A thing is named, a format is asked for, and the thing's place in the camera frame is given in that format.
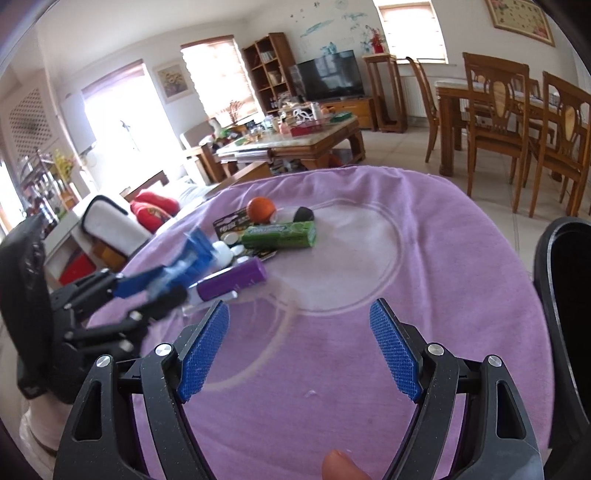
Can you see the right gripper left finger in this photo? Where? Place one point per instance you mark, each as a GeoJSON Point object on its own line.
{"type": "Point", "coordinates": [101, 440]}

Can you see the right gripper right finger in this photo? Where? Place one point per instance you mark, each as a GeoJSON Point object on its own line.
{"type": "Point", "coordinates": [496, 438]}

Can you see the orange fruit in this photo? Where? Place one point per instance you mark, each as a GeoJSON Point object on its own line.
{"type": "Point", "coordinates": [260, 210]}

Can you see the black egg-shaped object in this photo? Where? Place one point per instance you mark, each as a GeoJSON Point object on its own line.
{"type": "Point", "coordinates": [303, 214]}

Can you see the black trash bin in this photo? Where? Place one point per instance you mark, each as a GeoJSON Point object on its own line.
{"type": "Point", "coordinates": [561, 277]}

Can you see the person's right hand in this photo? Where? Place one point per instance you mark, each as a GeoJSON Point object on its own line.
{"type": "Point", "coordinates": [338, 466]}

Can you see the red cushion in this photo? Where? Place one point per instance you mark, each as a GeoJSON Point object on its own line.
{"type": "Point", "coordinates": [153, 210]}

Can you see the black printed snack packet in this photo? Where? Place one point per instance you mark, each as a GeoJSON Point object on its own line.
{"type": "Point", "coordinates": [230, 228]}

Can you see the purple tube package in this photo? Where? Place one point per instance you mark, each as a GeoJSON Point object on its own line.
{"type": "Point", "coordinates": [245, 274]}

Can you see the purple tablecloth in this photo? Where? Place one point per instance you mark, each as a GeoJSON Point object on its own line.
{"type": "Point", "coordinates": [300, 373]}

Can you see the green gum box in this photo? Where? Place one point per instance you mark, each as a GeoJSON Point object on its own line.
{"type": "Point", "coordinates": [280, 235]}

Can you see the framed sunflower picture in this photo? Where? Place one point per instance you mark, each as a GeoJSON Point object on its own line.
{"type": "Point", "coordinates": [173, 81]}

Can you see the wooden dining chair right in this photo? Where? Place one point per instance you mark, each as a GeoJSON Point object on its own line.
{"type": "Point", "coordinates": [564, 144]}

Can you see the wooden dining chair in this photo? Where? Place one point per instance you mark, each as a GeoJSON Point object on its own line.
{"type": "Point", "coordinates": [564, 144]}
{"type": "Point", "coordinates": [499, 115]}

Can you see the wooden coffee table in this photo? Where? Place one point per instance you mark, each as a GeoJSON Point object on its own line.
{"type": "Point", "coordinates": [313, 150]}

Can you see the wooden bookshelf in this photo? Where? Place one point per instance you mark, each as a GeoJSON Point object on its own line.
{"type": "Point", "coordinates": [268, 61]}

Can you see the wooden dining chair left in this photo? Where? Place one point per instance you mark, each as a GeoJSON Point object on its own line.
{"type": "Point", "coordinates": [499, 115]}

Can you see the tall wooden plant stand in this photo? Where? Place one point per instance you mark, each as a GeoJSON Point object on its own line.
{"type": "Point", "coordinates": [387, 92]}

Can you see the wooden tv cabinet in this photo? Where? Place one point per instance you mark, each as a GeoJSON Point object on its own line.
{"type": "Point", "coordinates": [363, 108]}

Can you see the flat screen television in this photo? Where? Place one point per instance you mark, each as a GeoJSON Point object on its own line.
{"type": "Point", "coordinates": [332, 76]}

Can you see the framed floral picture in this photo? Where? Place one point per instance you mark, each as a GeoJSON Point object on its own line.
{"type": "Point", "coordinates": [521, 17]}

